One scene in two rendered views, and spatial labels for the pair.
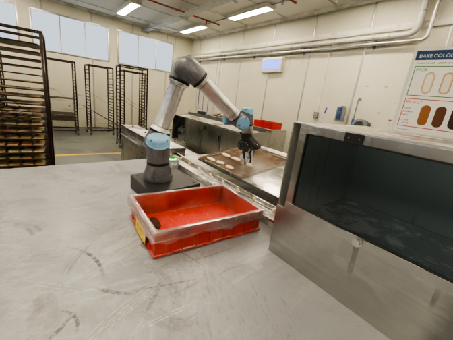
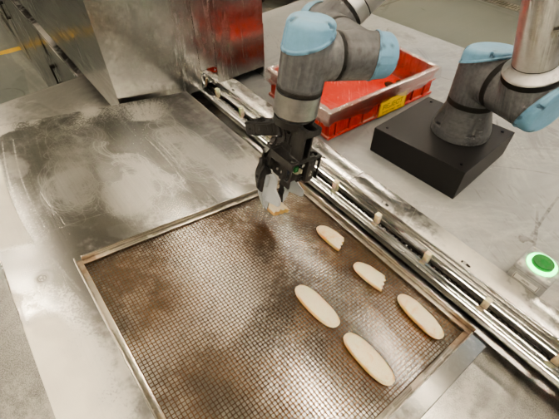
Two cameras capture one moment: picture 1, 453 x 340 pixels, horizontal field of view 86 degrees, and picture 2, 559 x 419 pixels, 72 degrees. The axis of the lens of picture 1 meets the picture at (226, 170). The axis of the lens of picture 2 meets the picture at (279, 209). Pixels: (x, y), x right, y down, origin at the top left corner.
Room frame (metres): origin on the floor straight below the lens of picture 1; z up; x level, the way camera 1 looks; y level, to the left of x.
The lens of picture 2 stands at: (2.10, -0.12, 1.53)
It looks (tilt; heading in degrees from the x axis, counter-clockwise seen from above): 48 degrees down; 181
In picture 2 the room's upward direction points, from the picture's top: straight up
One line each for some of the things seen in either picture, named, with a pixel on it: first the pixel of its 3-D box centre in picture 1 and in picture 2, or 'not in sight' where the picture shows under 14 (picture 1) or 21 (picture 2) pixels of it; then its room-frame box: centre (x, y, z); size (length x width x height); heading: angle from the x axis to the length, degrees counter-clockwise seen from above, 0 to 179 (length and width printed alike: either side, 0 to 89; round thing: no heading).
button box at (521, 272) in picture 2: (172, 165); (527, 280); (1.66, 0.39, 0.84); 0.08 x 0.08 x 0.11; 39
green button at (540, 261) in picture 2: not in sight; (541, 263); (1.66, 0.39, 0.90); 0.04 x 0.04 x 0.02
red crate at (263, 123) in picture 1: (267, 124); not in sight; (5.27, -0.76, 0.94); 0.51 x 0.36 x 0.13; 43
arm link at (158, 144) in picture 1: (158, 147); (484, 72); (1.22, 0.37, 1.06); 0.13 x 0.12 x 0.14; 23
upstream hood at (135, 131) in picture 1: (147, 137); not in sight; (2.39, 0.82, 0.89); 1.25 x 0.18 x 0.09; 39
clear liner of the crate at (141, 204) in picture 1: (196, 212); (352, 81); (0.92, 0.10, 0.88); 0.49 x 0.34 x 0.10; 126
